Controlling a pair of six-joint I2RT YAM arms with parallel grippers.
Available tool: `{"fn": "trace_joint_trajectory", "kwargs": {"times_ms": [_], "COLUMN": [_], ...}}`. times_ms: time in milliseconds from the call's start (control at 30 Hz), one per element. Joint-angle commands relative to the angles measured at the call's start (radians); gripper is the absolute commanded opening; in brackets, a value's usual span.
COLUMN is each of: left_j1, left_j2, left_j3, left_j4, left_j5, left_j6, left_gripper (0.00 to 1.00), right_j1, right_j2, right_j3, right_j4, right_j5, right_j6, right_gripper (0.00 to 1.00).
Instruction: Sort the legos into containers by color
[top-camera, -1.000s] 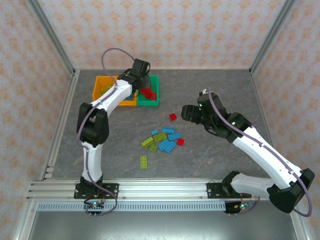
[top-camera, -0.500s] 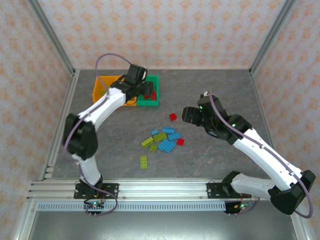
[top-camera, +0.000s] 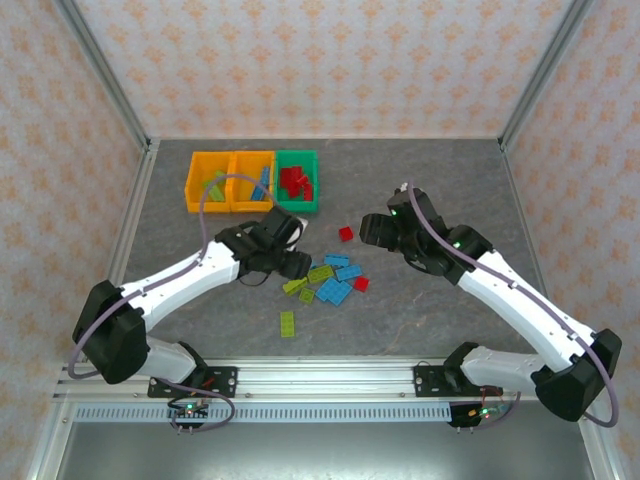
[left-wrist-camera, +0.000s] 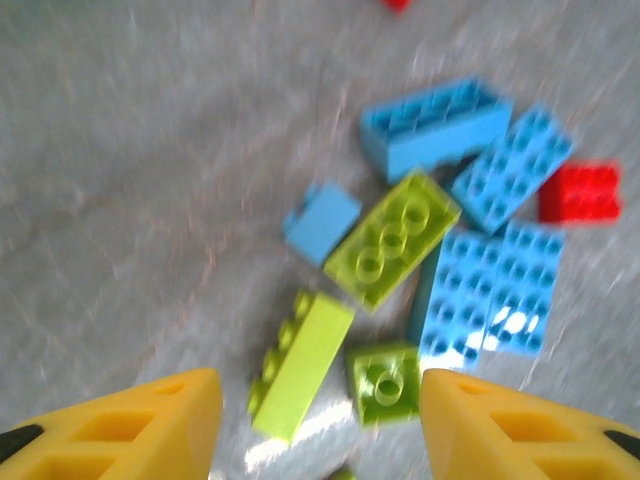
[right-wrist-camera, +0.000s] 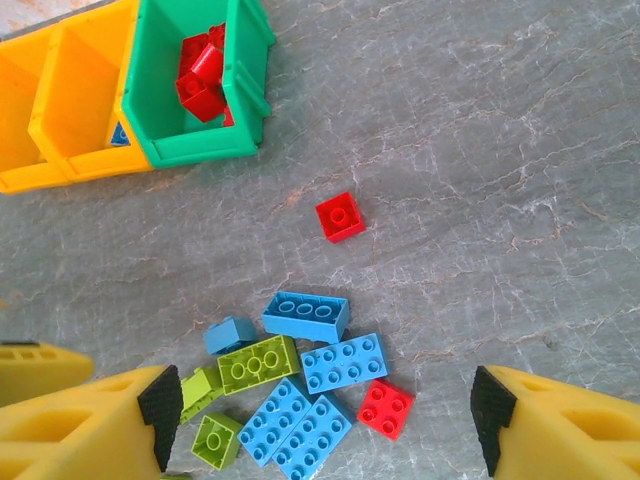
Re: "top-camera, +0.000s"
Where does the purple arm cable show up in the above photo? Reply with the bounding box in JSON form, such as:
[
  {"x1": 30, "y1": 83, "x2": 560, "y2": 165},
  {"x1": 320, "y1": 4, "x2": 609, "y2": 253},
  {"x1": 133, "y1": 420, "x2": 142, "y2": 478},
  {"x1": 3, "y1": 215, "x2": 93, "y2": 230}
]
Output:
[
  {"x1": 67, "y1": 172, "x2": 276, "y2": 381},
  {"x1": 405, "y1": 182, "x2": 621, "y2": 429}
]

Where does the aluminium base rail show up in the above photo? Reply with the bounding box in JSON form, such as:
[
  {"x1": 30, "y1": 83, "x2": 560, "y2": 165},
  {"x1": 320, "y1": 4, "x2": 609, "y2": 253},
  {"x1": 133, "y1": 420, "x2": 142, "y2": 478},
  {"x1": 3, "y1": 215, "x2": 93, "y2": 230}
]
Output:
[{"x1": 53, "y1": 355, "x2": 601, "y2": 401}]

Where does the small circuit board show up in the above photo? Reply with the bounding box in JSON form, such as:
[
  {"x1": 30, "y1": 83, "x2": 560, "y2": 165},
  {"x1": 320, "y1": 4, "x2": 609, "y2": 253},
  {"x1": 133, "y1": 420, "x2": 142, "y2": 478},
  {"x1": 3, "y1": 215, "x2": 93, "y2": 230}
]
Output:
[
  {"x1": 168, "y1": 399, "x2": 210, "y2": 420},
  {"x1": 468, "y1": 403, "x2": 507, "y2": 420}
]

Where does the grey slotted cable duct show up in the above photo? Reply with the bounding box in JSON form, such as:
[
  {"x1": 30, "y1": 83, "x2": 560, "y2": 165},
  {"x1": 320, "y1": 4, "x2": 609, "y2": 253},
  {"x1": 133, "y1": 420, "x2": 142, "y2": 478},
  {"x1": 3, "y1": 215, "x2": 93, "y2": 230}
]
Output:
[{"x1": 73, "y1": 402, "x2": 454, "y2": 425}]

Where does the green plastic bin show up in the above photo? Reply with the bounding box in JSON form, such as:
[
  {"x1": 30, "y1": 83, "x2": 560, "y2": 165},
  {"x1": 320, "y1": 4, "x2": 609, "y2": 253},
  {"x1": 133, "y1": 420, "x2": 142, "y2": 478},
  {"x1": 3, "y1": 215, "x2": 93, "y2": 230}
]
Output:
[{"x1": 273, "y1": 149, "x2": 321, "y2": 215}]

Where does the grey metal panel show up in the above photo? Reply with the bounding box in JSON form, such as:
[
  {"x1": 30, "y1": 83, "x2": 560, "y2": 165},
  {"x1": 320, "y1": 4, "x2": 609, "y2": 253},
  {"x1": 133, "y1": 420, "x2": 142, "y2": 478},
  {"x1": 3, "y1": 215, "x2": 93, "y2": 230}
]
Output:
[{"x1": 52, "y1": 422, "x2": 601, "y2": 480}]

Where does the thin black cable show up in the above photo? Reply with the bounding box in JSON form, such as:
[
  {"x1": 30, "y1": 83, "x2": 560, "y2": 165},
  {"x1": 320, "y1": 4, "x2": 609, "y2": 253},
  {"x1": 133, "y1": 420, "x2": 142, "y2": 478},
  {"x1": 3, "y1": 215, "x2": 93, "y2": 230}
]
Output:
[{"x1": 237, "y1": 269, "x2": 282, "y2": 288}]

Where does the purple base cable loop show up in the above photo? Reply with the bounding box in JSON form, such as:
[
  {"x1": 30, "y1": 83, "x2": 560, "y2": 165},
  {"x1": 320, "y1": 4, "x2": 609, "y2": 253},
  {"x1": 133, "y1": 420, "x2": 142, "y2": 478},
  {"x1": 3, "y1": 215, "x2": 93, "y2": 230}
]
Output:
[
  {"x1": 167, "y1": 388, "x2": 237, "y2": 435},
  {"x1": 448, "y1": 391, "x2": 522, "y2": 432}
]

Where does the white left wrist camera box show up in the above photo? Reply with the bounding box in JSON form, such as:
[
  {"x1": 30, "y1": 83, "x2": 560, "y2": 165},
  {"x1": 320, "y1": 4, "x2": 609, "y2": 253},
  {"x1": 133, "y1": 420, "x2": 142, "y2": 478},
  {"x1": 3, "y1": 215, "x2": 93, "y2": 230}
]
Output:
[{"x1": 285, "y1": 215, "x2": 308, "y2": 248}]

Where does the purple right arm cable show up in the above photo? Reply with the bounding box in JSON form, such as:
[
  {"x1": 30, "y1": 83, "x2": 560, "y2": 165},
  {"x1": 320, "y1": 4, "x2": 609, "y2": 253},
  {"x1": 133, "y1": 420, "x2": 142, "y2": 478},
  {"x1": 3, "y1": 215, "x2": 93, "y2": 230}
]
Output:
[{"x1": 405, "y1": 182, "x2": 621, "y2": 429}]

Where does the aluminium front post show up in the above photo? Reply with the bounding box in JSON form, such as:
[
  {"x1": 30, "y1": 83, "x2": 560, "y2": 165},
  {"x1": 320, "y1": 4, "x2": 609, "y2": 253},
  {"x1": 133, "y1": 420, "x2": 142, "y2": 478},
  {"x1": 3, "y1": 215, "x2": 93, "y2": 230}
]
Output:
[
  {"x1": 24, "y1": 399, "x2": 74, "y2": 480},
  {"x1": 574, "y1": 419, "x2": 621, "y2": 480}
]

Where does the aluminium table side rail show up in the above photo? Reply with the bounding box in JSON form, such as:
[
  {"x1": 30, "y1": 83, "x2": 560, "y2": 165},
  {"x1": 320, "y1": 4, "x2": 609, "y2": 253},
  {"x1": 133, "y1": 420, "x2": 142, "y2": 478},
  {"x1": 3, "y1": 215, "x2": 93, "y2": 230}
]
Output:
[
  {"x1": 107, "y1": 139, "x2": 161, "y2": 289},
  {"x1": 498, "y1": 139, "x2": 549, "y2": 296}
]

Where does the yellow plastic bin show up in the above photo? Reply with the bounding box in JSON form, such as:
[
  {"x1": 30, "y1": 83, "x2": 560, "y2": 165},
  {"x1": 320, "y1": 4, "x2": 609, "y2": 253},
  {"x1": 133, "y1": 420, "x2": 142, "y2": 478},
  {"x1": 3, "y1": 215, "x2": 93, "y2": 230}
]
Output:
[
  {"x1": 185, "y1": 151, "x2": 236, "y2": 215},
  {"x1": 229, "y1": 150, "x2": 277, "y2": 214}
]

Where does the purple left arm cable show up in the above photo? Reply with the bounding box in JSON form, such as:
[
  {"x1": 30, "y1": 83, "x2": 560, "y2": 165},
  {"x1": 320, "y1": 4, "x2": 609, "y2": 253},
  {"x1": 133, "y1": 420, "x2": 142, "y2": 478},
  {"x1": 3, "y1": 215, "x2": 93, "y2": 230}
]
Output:
[{"x1": 67, "y1": 172, "x2": 276, "y2": 381}]

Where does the aluminium frame post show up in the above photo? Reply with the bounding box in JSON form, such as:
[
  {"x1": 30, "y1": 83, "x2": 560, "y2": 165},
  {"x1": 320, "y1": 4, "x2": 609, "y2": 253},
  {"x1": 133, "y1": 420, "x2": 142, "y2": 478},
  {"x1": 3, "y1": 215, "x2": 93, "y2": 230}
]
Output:
[
  {"x1": 498, "y1": 0, "x2": 597, "y2": 151},
  {"x1": 52, "y1": 0, "x2": 154, "y2": 151}
]

